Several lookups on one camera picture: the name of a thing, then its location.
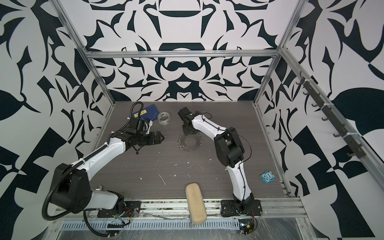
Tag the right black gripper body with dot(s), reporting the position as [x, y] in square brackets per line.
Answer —
[186, 131]

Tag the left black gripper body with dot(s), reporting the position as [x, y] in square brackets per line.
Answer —
[151, 139]

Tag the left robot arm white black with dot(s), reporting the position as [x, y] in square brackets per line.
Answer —
[70, 188]

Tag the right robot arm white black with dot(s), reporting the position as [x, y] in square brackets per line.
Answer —
[229, 149]

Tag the patterned tape roll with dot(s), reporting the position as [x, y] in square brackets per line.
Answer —
[164, 118]

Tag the blue booklet yellow label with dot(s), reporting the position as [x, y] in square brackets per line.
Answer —
[151, 112]

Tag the beige glasses case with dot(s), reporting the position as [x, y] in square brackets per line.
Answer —
[196, 204]

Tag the light blue small box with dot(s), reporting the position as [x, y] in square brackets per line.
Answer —
[267, 177]

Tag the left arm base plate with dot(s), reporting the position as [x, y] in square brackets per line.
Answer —
[126, 209]

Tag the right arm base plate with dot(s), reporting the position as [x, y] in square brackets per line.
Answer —
[231, 208]

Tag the white slotted cable duct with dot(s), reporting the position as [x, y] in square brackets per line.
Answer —
[221, 224]

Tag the small circuit board with wires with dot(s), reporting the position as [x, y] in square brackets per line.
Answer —
[247, 226]

